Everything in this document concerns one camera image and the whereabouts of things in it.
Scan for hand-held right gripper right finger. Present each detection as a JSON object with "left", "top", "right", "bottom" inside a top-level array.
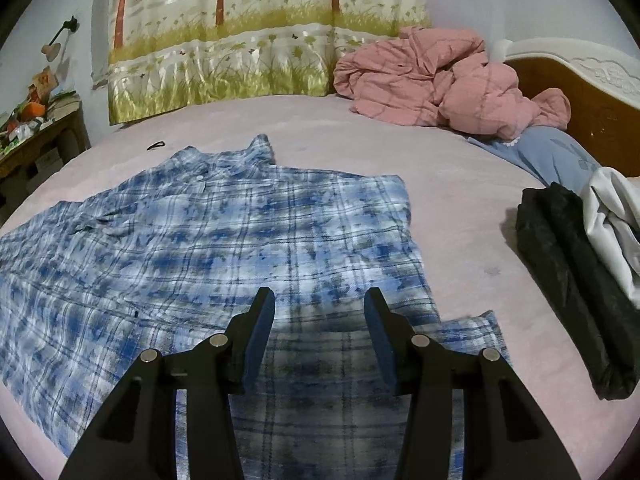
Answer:
[{"left": 363, "top": 287, "right": 583, "bottom": 480}]

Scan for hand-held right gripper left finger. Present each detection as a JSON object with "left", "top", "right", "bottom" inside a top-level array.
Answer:
[{"left": 59, "top": 287, "right": 277, "bottom": 480}]

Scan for blue plaid shirt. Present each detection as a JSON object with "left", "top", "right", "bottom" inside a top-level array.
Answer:
[{"left": 0, "top": 134, "right": 513, "bottom": 480}]

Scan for black folded clothes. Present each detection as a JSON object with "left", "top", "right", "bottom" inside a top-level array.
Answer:
[{"left": 516, "top": 183, "right": 640, "bottom": 401}]

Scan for blue pillow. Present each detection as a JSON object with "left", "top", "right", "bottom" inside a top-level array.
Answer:
[{"left": 467, "top": 126, "right": 601, "bottom": 188}]

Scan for pink quilt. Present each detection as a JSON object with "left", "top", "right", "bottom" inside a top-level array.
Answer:
[{"left": 333, "top": 26, "right": 572, "bottom": 142}]

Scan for white garment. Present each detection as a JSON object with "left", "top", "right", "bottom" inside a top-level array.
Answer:
[{"left": 582, "top": 166, "right": 640, "bottom": 311}]

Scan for tree print curtain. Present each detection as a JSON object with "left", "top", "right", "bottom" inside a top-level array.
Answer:
[{"left": 106, "top": 0, "right": 433, "bottom": 126}]

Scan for wooden side table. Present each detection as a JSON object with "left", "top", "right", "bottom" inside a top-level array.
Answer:
[{"left": 0, "top": 102, "right": 92, "bottom": 221}]

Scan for stack of books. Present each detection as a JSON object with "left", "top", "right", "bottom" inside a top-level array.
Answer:
[{"left": 47, "top": 91, "right": 81, "bottom": 111}]

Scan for white and wooden headboard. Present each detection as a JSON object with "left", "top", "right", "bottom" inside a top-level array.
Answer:
[{"left": 492, "top": 39, "right": 640, "bottom": 178}]

